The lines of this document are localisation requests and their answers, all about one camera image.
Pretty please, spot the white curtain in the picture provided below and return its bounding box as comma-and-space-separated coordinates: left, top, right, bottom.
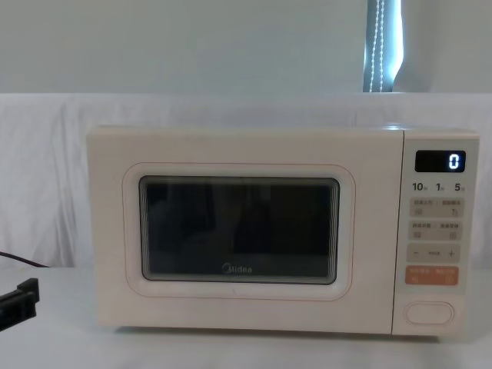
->
0, 0, 369, 95
391, 0, 492, 95

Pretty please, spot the cream microwave oven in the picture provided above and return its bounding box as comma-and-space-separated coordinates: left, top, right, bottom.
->
85, 123, 481, 340

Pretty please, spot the thin dark red cable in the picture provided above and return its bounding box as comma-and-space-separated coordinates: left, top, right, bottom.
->
0, 251, 51, 269

